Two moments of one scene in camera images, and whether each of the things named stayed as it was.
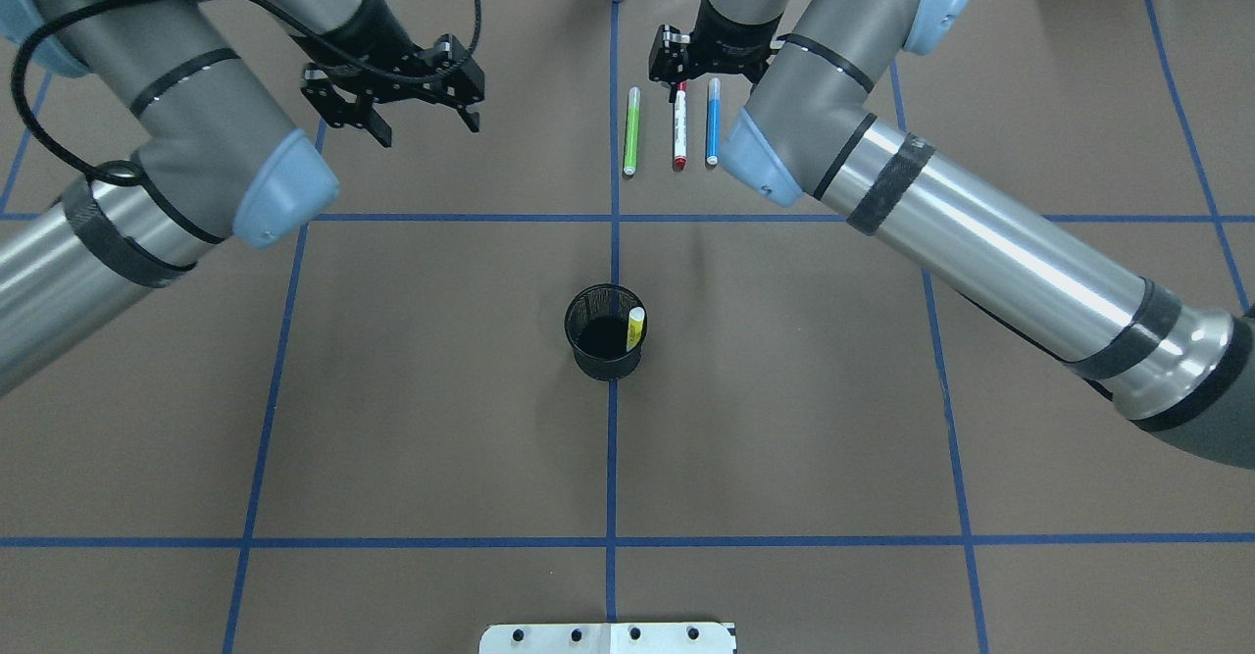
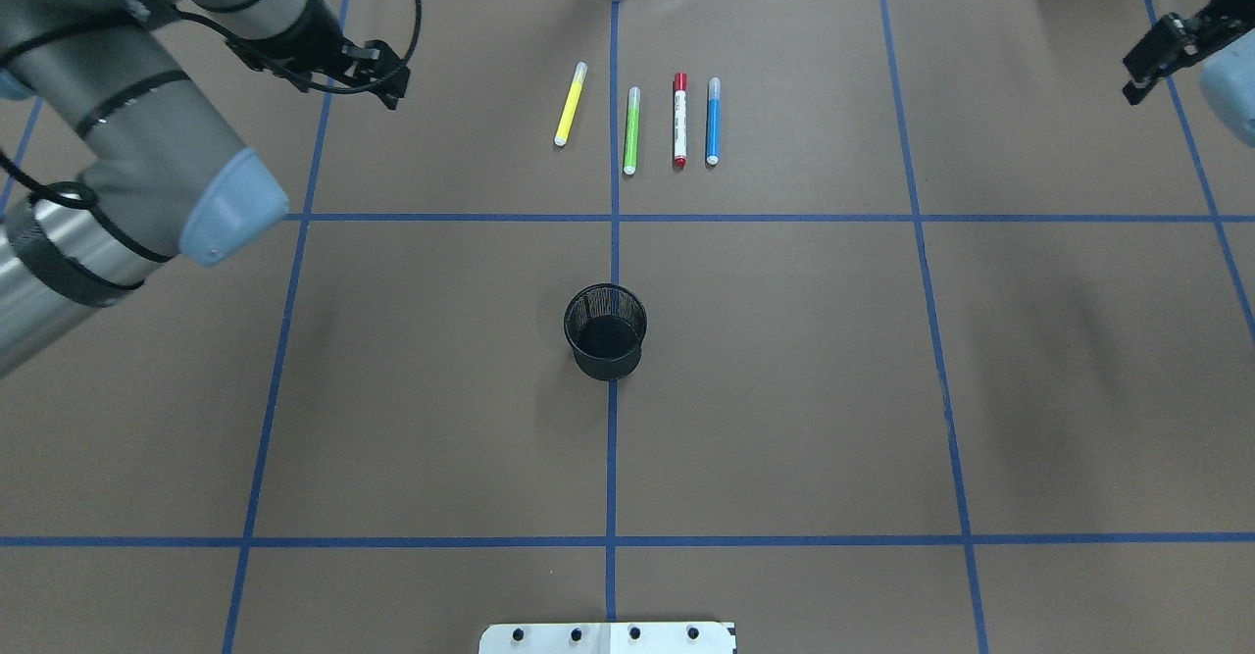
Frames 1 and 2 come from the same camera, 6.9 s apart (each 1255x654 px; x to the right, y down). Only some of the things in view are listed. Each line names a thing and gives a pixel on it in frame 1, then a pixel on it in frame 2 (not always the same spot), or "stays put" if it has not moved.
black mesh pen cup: [596, 327] stays put
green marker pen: [631, 130] stays put
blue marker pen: [713, 121] stays put
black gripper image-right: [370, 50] to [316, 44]
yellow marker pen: [635, 321] to [571, 103]
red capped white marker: [680, 125] stays put
